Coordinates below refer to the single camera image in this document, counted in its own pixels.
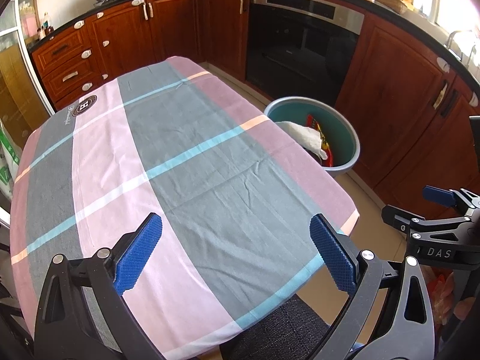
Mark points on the metal faucet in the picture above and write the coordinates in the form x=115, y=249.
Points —
x=459, y=45

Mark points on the teal grey bin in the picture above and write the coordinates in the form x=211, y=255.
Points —
x=337, y=131

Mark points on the black built-in oven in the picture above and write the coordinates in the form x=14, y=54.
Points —
x=300, y=52

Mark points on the person's pink patterned clothing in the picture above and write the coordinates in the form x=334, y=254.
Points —
x=440, y=288

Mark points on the bottles on counter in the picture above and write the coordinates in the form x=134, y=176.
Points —
x=45, y=28

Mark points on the green white plastic bag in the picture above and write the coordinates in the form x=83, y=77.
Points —
x=7, y=161

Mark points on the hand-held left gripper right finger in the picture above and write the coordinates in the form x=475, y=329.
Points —
x=332, y=251

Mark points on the white tissue paper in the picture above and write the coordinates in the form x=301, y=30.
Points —
x=303, y=135

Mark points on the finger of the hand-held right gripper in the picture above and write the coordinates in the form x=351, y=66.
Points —
x=438, y=194
x=403, y=219

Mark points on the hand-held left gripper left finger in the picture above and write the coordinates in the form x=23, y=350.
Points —
x=138, y=255

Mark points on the sliding glass door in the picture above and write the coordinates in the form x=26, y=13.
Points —
x=22, y=75

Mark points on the grey fabric chair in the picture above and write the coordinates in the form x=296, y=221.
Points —
x=277, y=330

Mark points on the red yellow snack bag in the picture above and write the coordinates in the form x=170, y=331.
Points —
x=313, y=122

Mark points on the pink grey checked tablecloth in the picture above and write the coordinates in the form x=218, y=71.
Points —
x=210, y=157

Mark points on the red-brown wooden kitchen cabinets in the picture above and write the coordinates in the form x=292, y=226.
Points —
x=168, y=33

